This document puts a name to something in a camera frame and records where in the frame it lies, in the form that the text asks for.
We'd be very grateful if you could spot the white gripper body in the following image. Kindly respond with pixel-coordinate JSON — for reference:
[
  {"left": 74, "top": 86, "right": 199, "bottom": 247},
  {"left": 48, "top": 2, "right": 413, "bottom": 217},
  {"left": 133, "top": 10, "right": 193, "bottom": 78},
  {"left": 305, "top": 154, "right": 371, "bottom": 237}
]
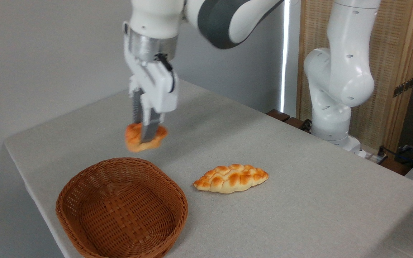
[{"left": 123, "top": 22, "right": 179, "bottom": 114}]

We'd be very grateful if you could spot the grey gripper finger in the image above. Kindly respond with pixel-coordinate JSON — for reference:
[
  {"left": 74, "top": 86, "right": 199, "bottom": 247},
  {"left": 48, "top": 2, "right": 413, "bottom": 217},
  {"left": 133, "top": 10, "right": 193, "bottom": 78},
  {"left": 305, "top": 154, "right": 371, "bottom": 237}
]
[
  {"left": 140, "top": 107, "right": 164, "bottom": 144},
  {"left": 129, "top": 85, "right": 144, "bottom": 124}
]

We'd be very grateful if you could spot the small round bread roll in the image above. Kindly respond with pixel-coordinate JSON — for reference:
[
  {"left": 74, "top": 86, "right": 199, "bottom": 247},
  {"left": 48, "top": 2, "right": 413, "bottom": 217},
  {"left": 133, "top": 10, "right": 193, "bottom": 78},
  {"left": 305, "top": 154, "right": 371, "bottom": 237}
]
[{"left": 125, "top": 123, "right": 169, "bottom": 153}]

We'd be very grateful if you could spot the brown woven wicker basket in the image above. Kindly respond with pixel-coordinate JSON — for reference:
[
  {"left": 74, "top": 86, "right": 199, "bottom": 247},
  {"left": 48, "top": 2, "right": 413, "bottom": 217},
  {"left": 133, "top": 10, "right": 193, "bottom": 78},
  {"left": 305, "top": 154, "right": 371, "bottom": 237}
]
[{"left": 56, "top": 157, "right": 189, "bottom": 258}]

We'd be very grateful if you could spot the long braided bread loaf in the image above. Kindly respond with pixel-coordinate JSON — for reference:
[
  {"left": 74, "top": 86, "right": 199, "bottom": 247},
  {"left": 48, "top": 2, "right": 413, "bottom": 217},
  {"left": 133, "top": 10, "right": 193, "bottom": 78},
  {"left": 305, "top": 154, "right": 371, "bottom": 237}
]
[{"left": 193, "top": 164, "right": 269, "bottom": 194}]

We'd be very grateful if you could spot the dark brown wooden block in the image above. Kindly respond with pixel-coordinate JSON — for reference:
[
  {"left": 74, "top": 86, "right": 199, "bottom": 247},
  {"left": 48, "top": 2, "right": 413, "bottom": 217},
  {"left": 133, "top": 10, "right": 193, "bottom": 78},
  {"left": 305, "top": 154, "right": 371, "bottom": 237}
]
[
  {"left": 285, "top": 117, "right": 312, "bottom": 133},
  {"left": 266, "top": 109, "right": 291, "bottom": 122}
]

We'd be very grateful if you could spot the metal hinge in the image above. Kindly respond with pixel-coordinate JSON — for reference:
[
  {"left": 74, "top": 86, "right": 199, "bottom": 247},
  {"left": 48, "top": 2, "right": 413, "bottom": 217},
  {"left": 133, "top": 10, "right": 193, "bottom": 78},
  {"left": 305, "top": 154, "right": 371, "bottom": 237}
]
[{"left": 393, "top": 77, "right": 413, "bottom": 98}]

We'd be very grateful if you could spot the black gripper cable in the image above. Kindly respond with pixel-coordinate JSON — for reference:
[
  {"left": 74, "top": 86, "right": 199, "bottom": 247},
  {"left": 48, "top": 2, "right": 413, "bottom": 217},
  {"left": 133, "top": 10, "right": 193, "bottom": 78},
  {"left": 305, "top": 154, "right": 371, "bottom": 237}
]
[{"left": 154, "top": 53, "right": 176, "bottom": 94}]

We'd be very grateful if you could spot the black cable bundle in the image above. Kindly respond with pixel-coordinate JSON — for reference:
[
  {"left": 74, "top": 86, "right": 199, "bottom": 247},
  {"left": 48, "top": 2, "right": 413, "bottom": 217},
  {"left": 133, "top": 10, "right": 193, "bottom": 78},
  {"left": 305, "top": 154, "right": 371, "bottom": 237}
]
[{"left": 376, "top": 144, "right": 413, "bottom": 169}]

